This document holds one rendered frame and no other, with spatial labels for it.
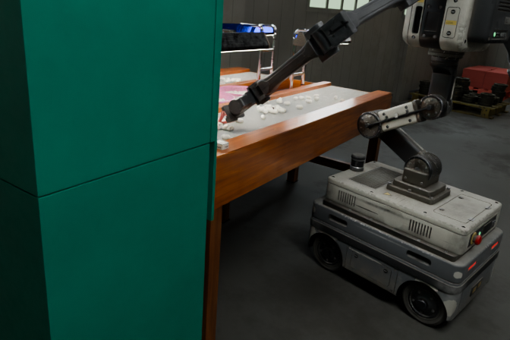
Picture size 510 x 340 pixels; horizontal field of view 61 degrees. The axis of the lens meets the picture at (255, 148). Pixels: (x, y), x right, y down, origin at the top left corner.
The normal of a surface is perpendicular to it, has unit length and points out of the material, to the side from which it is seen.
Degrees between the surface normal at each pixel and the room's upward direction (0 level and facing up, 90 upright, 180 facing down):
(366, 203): 90
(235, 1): 90
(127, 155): 90
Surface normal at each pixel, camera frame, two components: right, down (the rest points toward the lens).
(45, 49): 0.82, 0.23
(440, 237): -0.72, 0.17
